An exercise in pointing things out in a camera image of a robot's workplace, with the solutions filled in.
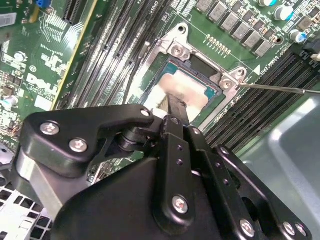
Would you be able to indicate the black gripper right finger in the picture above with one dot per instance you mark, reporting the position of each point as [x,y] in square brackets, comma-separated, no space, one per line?
[221,172]

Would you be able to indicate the silver CPU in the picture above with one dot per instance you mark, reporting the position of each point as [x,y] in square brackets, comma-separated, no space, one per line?
[190,87]

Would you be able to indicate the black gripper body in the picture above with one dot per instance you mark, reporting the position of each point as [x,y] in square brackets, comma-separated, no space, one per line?
[112,205]

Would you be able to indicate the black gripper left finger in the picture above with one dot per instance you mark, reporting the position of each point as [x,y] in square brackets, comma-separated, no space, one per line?
[37,145]

